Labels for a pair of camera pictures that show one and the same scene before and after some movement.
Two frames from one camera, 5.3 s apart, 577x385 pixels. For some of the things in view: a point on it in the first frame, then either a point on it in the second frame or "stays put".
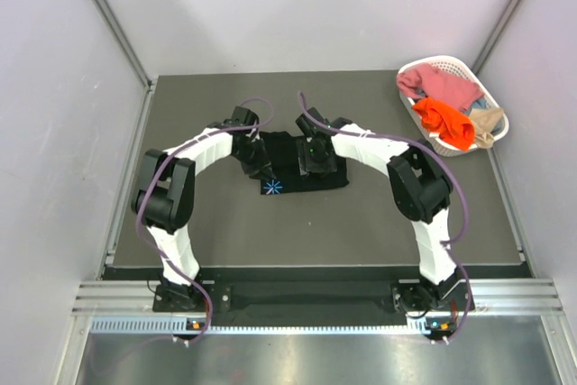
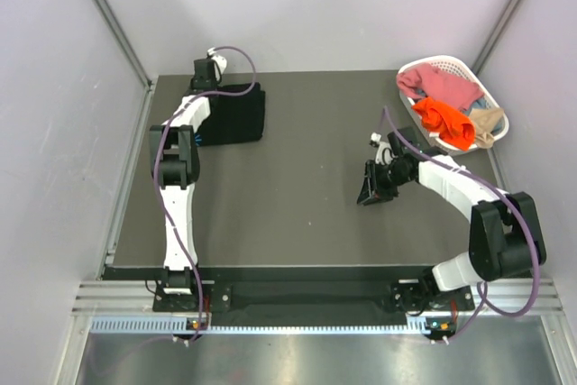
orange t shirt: x=453 y=128 stays put
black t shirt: x=282 y=156 → x=233 y=118
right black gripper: x=307 y=164 → x=372 y=191
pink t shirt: x=426 y=81 stays put
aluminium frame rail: x=487 y=296 stays put
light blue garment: x=478 y=104 stays put
